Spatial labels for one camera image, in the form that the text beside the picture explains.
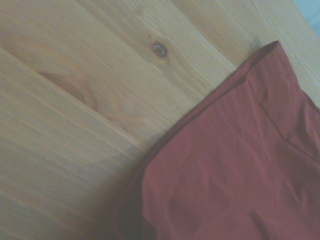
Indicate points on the red zippered jacket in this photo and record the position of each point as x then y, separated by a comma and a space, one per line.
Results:
237, 162

